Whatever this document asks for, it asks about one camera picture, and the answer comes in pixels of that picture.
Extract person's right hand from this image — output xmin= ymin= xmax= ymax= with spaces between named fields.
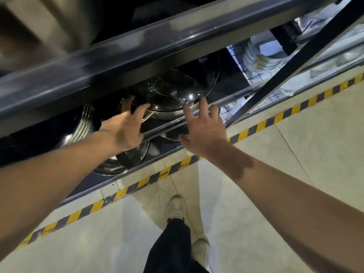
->
xmin=178 ymin=96 xmax=231 ymax=159

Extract person's left hand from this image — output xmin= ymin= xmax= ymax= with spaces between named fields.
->
xmin=99 ymin=95 xmax=151 ymax=152

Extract steel pot with glass lid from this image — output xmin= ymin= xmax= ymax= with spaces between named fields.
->
xmin=121 ymin=52 xmax=222 ymax=123

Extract black metal shelving rack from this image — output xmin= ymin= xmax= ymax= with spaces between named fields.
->
xmin=0 ymin=0 xmax=364 ymax=209

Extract person's left forearm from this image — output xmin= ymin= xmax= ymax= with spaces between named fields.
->
xmin=0 ymin=130 xmax=126 ymax=253

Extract person's right forearm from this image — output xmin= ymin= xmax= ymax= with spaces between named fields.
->
xmin=204 ymin=140 xmax=364 ymax=273

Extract person's white left shoe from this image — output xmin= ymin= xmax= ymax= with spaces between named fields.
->
xmin=166 ymin=195 xmax=187 ymax=223

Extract person's white shoe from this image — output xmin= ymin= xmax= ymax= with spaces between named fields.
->
xmin=191 ymin=238 xmax=210 ymax=268
xmin=166 ymin=195 xmax=187 ymax=223

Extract beige tiled floor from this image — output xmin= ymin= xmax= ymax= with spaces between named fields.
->
xmin=0 ymin=64 xmax=364 ymax=273

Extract person's white right shoe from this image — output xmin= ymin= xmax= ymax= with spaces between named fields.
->
xmin=191 ymin=238 xmax=210 ymax=268

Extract person's black trousers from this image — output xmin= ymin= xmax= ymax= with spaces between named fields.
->
xmin=143 ymin=218 xmax=212 ymax=273

